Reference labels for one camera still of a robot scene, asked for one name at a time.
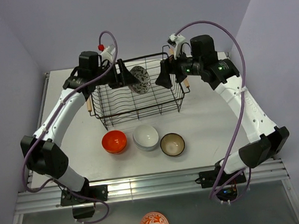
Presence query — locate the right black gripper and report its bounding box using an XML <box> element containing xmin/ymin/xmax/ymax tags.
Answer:
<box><xmin>152</xmin><ymin>45</ymin><xmax>205</xmax><ymax>90</ymax></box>

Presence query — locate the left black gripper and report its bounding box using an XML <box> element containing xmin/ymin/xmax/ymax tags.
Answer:
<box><xmin>91</xmin><ymin>58</ymin><xmax>140</xmax><ymax>91</ymax></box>

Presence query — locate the black white patterned bowl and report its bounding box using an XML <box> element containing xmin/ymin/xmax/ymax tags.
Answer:
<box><xmin>129</xmin><ymin>65</ymin><xmax>151</xmax><ymax>94</ymax></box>

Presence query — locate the brown bowl beige inside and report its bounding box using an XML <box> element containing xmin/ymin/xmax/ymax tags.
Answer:
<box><xmin>160</xmin><ymin>133</ymin><xmax>186</xmax><ymax>157</ymax></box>

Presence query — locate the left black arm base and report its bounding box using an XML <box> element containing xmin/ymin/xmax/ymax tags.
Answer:
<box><xmin>60</xmin><ymin>184</ymin><xmax>110</xmax><ymax>222</ymax></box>

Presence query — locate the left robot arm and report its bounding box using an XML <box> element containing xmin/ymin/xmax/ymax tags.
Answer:
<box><xmin>21</xmin><ymin>45</ymin><xmax>138</xmax><ymax>203</ymax></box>

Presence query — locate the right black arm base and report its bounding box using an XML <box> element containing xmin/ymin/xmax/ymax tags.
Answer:
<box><xmin>195</xmin><ymin>169</ymin><xmax>247</xmax><ymax>202</ymax></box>

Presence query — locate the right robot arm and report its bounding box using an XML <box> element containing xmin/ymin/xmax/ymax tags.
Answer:
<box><xmin>156</xmin><ymin>34</ymin><xmax>290</xmax><ymax>184</ymax></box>

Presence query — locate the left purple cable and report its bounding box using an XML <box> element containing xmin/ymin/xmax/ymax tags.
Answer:
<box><xmin>7</xmin><ymin>30</ymin><xmax>136</xmax><ymax>224</ymax></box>

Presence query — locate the purple cable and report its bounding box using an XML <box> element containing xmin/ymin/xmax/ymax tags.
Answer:
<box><xmin>7</xmin><ymin>30</ymin><xmax>136</xmax><ymax>224</ymax></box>
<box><xmin>172</xmin><ymin>17</ymin><xmax>259</xmax><ymax>207</ymax></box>

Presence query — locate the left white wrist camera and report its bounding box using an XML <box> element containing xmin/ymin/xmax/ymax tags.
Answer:
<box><xmin>98</xmin><ymin>44</ymin><xmax>115</xmax><ymax>66</ymax></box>

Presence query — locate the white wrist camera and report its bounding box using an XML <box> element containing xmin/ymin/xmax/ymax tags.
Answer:
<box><xmin>168</xmin><ymin>33</ymin><xmax>186</xmax><ymax>60</ymax></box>
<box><xmin>98</xmin><ymin>44</ymin><xmax>115</xmax><ymax>66</ymax></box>

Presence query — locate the black wire dish rack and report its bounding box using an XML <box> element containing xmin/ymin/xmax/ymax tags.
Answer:
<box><xmin>86</xmin><ymin>45</ymin><xmax>190</xmax><ymax>129</ymax></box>

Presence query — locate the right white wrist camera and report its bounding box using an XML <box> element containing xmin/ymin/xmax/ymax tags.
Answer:
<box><xmin>168</xmin><ymin>33</ymin><xmax>186</xmax><ymax>60</ymax></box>

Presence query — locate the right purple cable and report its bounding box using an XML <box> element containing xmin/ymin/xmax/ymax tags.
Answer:
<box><xmin>172</xmin><ymin>17</ymin><xmax>259</xmax><ymax>207</ymax></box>

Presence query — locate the aluminium mounting rail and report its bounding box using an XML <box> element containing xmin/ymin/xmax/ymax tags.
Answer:
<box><xmin>14</xmin><ymin>159</ymin><xmax>289</xmax><ymax>215</ymax></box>

